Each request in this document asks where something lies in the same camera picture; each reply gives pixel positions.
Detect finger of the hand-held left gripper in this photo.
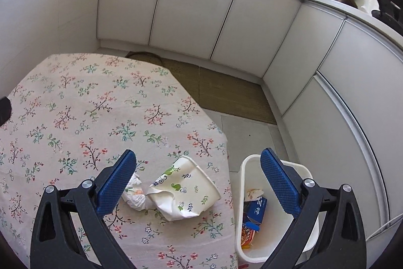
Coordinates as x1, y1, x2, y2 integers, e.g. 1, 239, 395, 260
0, 97, 12, 127

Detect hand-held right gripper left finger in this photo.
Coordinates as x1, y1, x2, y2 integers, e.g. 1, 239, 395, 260
30, 149, 137, 269

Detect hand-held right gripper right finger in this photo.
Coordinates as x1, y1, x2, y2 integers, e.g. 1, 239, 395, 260
261, 147, 367, 269

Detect floral tissue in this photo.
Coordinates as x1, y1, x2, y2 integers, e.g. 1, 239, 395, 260
247, 189, 265, 202
121, 171, 152, 212

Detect blue cardboard box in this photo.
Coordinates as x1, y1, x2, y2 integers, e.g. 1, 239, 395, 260
244, 196, 268, 230

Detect white plastic waste bin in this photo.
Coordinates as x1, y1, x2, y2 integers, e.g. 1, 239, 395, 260
236, 154, 318, 264

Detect instant noodle paper bowl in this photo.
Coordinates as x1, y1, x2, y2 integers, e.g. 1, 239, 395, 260
241, 222, 257, 249

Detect floral paper cup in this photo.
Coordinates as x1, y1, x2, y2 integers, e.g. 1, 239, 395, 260
147, 156, 221, 222

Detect floral tablecloth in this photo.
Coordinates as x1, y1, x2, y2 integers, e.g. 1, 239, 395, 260
0, 53, 238, 269

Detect large brown floor mat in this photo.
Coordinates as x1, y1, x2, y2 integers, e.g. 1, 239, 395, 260
198, 66, 278, 125

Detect small brown floor mat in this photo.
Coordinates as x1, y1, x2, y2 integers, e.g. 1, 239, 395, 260
157, 56, 200, 102

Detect white kitchen cabinets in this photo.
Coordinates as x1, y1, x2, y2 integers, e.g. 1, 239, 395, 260
96, 0, 403, 235

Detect black wok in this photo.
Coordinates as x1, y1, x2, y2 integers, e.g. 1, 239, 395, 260
367, 0, 403, 25

